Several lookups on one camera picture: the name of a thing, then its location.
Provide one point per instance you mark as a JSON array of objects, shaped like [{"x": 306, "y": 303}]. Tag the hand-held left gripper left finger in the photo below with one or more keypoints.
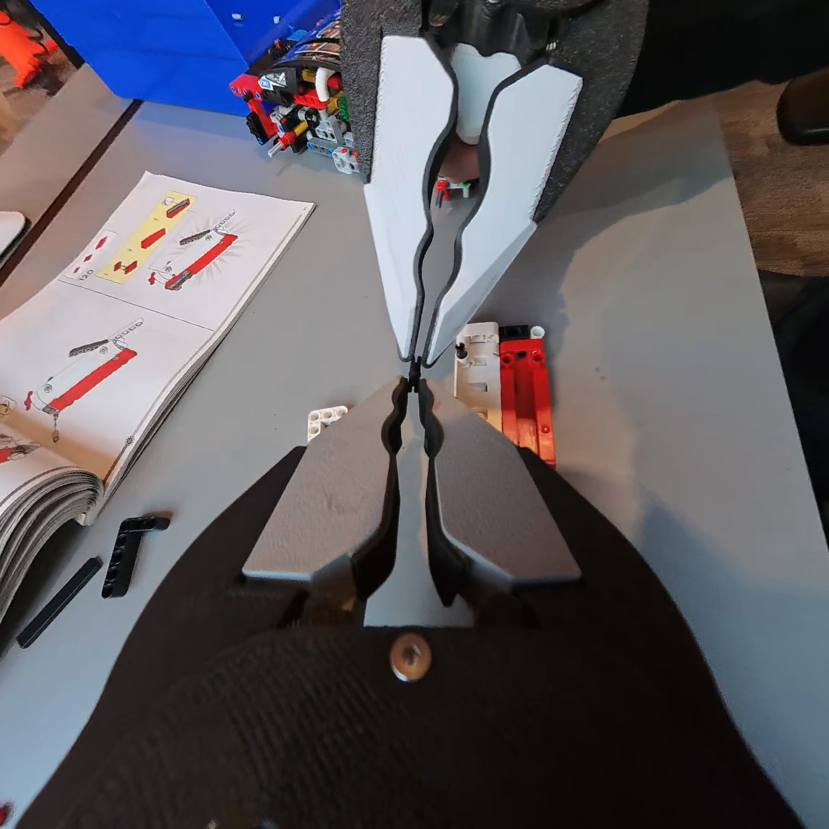
[{"x": 337, "y": 492}]

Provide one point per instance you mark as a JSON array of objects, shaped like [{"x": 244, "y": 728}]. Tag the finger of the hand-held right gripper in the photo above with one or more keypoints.
[
  {"x": 401, "y": 194},
  {"x": 511, "y": 194}
]

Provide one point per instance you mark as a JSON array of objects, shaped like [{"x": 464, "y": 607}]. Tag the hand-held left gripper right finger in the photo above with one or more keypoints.
[{"x": 492, "y": 498}]

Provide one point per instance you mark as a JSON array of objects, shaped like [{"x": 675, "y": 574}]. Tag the black brick connector pin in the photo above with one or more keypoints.
[{"x": 413, "y": 375}]

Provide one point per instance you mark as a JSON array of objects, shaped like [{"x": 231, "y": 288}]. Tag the person's right hand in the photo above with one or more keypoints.
[{"x": 463, "y": 159}]

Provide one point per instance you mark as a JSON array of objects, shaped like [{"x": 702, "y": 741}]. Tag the small red green brick piece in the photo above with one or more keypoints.
[{"x": 447, "y": 189}]

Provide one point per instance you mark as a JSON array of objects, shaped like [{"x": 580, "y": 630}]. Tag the multicoloured toy brick car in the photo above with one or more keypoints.
[{"x": 304, "y": 110}]

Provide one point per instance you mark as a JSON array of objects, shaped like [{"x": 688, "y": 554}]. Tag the white L-shaped brick beam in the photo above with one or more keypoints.
[{"x": 326, "y": 418}]

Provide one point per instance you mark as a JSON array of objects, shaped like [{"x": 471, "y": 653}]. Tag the red and white brick panel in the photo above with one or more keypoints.
[{"x": 531, "y": 395}]

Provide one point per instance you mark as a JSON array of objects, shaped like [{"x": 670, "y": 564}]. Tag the blue plastic bin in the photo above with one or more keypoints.
[{"x": 162, "y": 45}]

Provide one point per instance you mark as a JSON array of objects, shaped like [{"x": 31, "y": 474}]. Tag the black L-shaped brick beam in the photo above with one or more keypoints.
[{"x": 120, "y": 563}]

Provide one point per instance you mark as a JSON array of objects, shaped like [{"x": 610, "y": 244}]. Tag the open instruction booklet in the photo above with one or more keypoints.
[{"x": 162, "y": 304}]

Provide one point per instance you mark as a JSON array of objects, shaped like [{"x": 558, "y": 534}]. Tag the black flat brick bar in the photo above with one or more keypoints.
[{"x": 58, "y": 603}]

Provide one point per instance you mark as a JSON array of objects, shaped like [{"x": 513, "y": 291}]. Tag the orange and black object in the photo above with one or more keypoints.
[{"x": 26, "y": 52}]

